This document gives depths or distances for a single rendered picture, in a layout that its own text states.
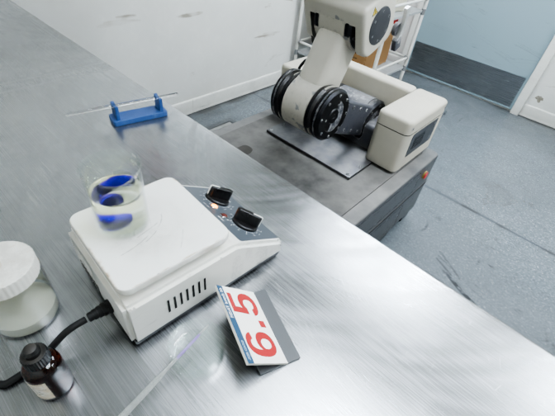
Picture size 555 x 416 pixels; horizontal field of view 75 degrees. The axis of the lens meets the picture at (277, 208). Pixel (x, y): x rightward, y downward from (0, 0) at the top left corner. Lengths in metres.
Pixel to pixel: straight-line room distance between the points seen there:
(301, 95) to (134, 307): 0.92
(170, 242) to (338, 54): 0.91
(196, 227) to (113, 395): 0.17
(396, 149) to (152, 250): 1.06
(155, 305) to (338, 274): 0.22
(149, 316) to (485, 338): 0.37
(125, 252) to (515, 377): 0.42
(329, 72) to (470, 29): 2.20
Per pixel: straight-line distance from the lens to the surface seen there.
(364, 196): 1.23
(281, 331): 0.41
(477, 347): 0.48
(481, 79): 3.30
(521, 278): 1.82
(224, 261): 0.39
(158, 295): 0.36
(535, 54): 3.20
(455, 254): 1.74
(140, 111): 0.75
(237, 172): 0.60
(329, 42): 1.18
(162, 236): 0.38
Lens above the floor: 1.11
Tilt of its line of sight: 42 degrees down
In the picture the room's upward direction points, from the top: 8 degrees clockwise
